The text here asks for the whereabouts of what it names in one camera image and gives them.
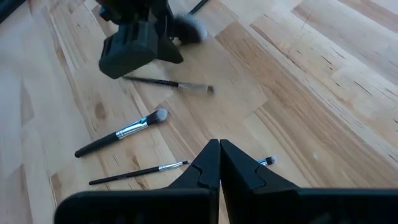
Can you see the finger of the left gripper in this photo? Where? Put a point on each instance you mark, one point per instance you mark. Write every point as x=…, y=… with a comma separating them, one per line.
x=164, y=17
x=168, y=51

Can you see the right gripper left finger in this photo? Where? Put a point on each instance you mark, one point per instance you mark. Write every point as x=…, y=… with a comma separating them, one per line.
x=186, y=205

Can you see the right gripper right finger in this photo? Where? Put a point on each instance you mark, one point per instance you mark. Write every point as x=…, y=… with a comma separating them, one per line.
x=248, y=202

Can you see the large fluffy powder brush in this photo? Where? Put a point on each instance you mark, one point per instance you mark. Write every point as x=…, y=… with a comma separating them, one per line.
x=189, y=29

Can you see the thin black makeup brush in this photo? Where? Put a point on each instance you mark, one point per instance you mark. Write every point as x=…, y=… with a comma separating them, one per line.
x=169, y=166

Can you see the brown-tipped makeup brush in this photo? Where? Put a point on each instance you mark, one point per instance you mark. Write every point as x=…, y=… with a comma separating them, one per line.
x=192, y=87

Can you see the small silver-ferrule makeup brush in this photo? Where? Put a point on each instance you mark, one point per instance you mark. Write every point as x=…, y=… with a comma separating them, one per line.
x=270, y=160

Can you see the black aluminium table frame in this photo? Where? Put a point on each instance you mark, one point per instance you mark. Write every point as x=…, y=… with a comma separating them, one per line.
x=7, y=7

